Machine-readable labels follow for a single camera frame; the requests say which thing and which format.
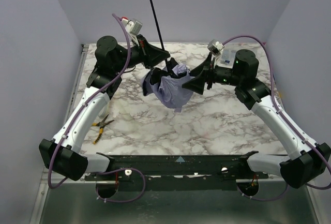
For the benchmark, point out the purple folding umbrella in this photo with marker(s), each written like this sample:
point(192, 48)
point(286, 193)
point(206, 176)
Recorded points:
point(166, 84)

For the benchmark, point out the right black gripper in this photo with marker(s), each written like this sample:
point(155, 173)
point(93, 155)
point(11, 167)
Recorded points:
point(210, 74)

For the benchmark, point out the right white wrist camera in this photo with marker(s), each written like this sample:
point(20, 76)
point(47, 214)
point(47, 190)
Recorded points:
point(216, 48)

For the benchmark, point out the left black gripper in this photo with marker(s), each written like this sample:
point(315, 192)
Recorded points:
point(142, 50)

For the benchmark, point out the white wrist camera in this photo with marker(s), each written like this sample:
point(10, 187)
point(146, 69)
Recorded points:
point(132, 27)
point(216, 48)

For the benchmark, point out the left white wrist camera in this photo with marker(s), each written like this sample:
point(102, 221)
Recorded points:
point(132, 27)

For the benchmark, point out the yellow handled pliers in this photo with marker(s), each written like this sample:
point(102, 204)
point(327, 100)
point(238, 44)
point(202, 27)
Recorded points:
point(104, 122)

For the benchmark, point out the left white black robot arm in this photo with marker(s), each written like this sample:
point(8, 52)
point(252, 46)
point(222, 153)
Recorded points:
point(61, 154)

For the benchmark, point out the clear plastic organizer box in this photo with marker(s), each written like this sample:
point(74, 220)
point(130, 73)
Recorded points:
point(228, 57)

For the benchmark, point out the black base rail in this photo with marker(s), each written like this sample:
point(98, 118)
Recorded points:
point(175, 172)

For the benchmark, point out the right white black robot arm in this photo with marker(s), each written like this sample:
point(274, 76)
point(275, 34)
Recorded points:
point(305, 158)

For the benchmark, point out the cream umbrella case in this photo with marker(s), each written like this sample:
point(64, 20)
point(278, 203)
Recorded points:
point(104, 112)

